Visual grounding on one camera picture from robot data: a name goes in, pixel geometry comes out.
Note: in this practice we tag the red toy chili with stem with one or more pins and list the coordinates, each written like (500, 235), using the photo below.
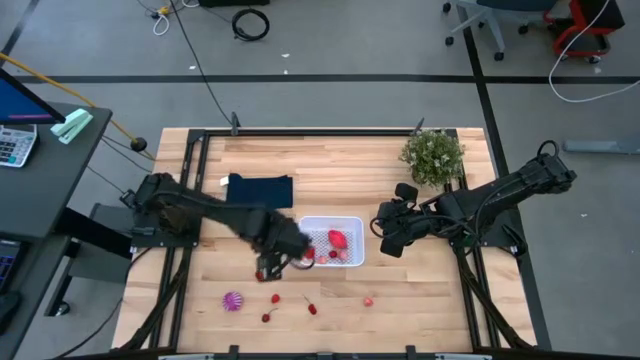
(312, 309)

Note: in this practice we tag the green artificial potted plant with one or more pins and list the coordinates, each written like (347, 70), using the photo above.
(432, 157)

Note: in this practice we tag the monitor with blue screen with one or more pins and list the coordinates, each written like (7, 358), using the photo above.
(20, 105)

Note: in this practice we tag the black floor box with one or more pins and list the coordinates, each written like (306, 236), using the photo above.
(235, 2)

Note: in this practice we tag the magenta round toy fruit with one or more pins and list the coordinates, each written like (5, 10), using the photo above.
(232, 301)

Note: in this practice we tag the mint green stapler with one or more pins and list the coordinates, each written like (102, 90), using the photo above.
(72, 125)

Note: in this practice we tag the black round floor weight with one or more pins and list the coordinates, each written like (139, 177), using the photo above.
(139, 144)

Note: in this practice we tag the grey desk calculator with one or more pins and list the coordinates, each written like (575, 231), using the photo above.
(15, 147)

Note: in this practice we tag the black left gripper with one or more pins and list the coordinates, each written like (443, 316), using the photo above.
(277, 235)

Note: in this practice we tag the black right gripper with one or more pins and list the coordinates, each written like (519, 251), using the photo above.
(405, 220)

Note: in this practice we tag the office chair with white base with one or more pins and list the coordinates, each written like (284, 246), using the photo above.
(495, 35)

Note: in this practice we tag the small red toy strawberry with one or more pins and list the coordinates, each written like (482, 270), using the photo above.
(275, 298)

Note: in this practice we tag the black aluminium table frame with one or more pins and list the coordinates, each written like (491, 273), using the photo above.
(325, 132)

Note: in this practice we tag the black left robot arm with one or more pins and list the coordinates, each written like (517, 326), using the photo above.
(200, 205)

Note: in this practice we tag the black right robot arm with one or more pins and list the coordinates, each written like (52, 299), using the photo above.
(500, 192)

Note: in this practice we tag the red metal cart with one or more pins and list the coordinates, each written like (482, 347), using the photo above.
(570, 31)

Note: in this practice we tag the red toy cherry with stem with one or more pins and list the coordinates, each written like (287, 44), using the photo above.
(265, 317)

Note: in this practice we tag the navy blue folded cloth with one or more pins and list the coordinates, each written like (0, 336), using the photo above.
(260, 192)

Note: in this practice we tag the black keyboard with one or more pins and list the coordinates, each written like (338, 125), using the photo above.
(7, 265)

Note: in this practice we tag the yellow power plug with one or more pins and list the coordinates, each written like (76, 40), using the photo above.
(164, 10)

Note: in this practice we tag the dark grey desk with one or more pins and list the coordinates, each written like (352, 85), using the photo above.
(50, 185)

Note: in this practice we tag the white perforated plastic basket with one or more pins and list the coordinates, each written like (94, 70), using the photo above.
(350, 235)

